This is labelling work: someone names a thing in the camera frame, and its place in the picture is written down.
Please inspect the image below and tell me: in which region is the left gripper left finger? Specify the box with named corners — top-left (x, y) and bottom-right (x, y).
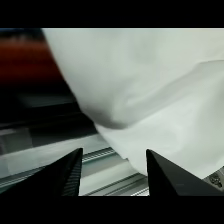
top-left (0, 147), bottom-right (84, 197)

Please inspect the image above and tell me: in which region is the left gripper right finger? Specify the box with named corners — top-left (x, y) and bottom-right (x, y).
top-left (145, 148), bottom-right (224, 197)

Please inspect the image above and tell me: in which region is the white shirt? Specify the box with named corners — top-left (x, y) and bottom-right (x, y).
top-left (41, 28), bottom-right (224, 180)

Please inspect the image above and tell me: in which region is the silver frame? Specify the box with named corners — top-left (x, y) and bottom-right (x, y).
top-left (0, 128), bottom-right (224, 197)

